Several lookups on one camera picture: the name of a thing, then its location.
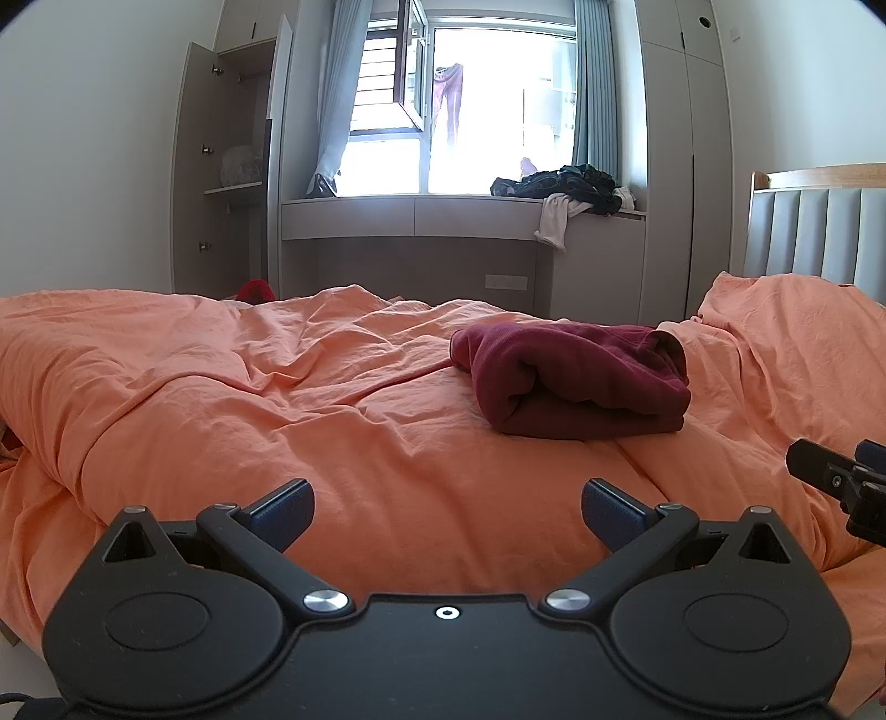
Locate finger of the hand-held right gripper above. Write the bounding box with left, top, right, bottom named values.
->
left=847, top=440, right=886, bottom=549
left=786, top=438, right=863, bottom=515

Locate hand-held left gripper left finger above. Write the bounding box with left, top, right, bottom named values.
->
left=102, top=477, right=356, bottom=619

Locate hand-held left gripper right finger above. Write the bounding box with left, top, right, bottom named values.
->
left=539, top=477, right=791, bottom=619

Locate maroon long-sleeved top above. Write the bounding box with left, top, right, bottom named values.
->
left=449, top=321, right=694, bottom=443

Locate pile of dark clothes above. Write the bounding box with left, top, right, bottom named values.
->
left=489, top=163, right=624, bottom=216

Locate orange duvet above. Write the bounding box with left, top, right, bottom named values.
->
left=0, top=271, right=886, bottom=652

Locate grey padded headboard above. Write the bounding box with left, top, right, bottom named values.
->
left=743, top=163, right=886, bottom=310

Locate white hanging garment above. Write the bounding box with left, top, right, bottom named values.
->
left=533, top=193, right=594, bottom=252

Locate grey window bench cabinet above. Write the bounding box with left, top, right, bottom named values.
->
left=280, top=192, right=649, bottom=323

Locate tall grey closed wardrobe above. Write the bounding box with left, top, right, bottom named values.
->
left=640, top=0, right=736, bottom=326

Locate white bag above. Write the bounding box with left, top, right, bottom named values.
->
left=219, top=142, right=265, bottom=187

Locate grey wardrobe door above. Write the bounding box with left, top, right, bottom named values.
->
left=266, top=14, right=296, bottom=303
left=171, top=42, right=218, bottom=296

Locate grey open wardrobe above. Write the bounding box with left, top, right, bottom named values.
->
left=171, top=0, right=295, bottom=302

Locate window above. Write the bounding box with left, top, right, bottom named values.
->
left=346, top=0, right=581, bottom=199

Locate sheer pale blue curtain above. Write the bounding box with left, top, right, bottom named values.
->
left=307, top=0, right=376, bottom=199

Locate blue-grey curtain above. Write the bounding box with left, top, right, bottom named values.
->
left=570, top=0, right=620, bottom=174

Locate pink hanging garment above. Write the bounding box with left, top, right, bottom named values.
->
left=432, top=63, right=465, bottom=148

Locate open window sash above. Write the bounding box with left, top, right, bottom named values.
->
left=349, top=0, right=428, bottom=137

